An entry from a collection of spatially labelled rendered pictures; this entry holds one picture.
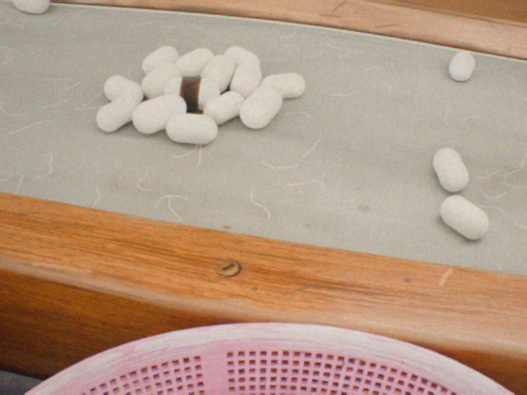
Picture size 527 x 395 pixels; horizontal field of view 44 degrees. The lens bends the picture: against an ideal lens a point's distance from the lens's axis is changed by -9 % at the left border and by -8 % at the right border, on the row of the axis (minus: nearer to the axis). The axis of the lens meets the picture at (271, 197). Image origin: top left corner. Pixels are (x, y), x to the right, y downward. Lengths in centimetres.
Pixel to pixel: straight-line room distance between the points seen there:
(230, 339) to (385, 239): 13
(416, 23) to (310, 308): 36
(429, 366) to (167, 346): 11
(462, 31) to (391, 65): 9
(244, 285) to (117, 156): 15
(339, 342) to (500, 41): 39
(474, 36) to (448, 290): 33
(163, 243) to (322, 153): 14
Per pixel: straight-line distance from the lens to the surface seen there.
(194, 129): 43
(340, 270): 32
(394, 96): 51
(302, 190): 40
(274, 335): 29
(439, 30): 61
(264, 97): 45
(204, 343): 29
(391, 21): 61
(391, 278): 32
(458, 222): 38
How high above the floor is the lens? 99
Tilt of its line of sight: 38 degrees down
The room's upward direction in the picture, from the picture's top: 4 degrees clockwise
